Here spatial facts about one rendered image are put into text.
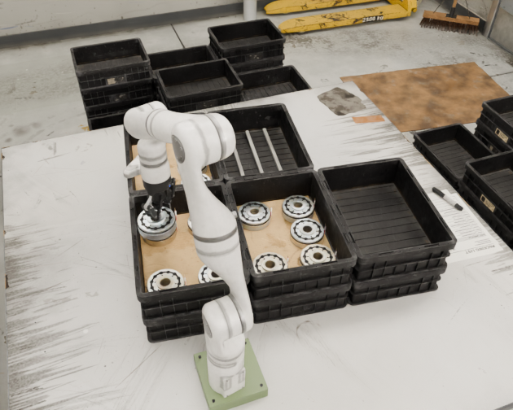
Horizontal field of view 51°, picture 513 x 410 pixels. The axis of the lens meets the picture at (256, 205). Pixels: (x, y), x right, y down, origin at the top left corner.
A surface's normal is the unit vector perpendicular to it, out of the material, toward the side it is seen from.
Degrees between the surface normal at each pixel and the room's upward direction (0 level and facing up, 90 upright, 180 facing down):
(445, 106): 0
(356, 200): 0
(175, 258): 0
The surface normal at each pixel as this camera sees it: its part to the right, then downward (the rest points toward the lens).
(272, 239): 0.01, -0.73
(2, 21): 0.34, 0.65
